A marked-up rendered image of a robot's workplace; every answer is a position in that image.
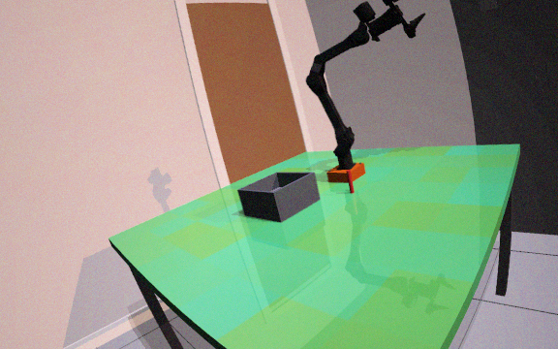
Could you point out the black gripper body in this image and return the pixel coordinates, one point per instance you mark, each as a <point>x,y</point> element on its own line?
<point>391,19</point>

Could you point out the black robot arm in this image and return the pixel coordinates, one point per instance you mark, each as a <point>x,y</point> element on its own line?
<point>317,83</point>

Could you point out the red peg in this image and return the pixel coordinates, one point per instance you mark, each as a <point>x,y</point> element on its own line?
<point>349,176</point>

